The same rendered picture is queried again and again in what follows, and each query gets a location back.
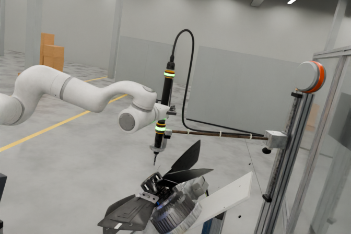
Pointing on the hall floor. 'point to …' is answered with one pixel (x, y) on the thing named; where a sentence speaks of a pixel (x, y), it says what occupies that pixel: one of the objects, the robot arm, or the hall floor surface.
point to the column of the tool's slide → (268, 225)
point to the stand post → (217, 223)
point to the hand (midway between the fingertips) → (164, 106)
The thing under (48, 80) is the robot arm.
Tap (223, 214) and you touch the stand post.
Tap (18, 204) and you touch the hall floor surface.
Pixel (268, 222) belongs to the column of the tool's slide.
